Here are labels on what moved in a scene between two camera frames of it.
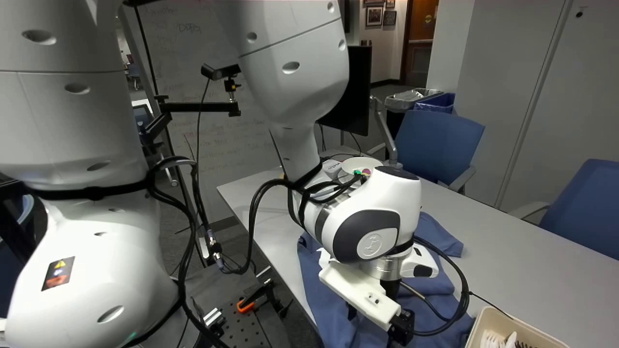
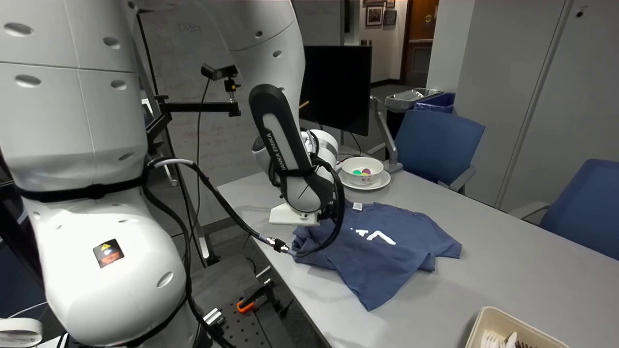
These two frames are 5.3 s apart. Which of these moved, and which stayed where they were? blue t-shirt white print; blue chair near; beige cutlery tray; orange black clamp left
Moved: blue t-shirt white print
Stayed: beige cutlery tray; orange black clamp left; blue chair near
